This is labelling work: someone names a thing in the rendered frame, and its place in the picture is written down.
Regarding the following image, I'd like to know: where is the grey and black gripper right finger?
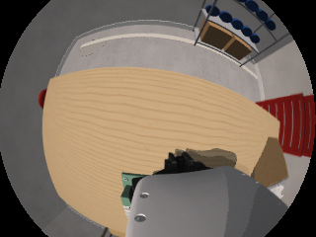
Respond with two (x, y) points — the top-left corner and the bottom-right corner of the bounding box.
(182, 152), (212, 173)

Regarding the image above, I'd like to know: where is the green slide mechanism with black handwheel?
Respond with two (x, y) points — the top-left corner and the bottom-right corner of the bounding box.
(120, 156), (185, 219)

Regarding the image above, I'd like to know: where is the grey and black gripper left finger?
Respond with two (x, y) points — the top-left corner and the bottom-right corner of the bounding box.
(131, 152), (177, 192)

